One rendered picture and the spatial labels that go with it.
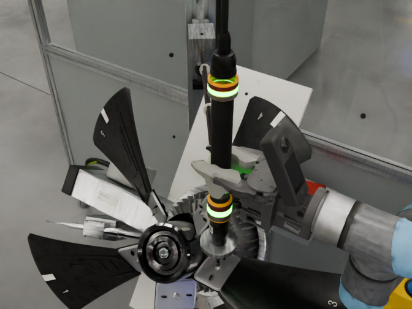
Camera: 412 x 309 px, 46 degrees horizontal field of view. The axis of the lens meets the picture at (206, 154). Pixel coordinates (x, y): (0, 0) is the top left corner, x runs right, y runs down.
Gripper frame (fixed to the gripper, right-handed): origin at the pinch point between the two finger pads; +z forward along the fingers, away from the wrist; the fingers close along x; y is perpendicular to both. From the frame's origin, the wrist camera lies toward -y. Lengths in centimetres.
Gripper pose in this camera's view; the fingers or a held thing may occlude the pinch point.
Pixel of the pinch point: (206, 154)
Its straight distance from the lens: 78.8
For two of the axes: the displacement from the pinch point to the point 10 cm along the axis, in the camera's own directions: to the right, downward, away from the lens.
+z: -8.5, -3.5, 3.9
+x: 5.2, -5.6, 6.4
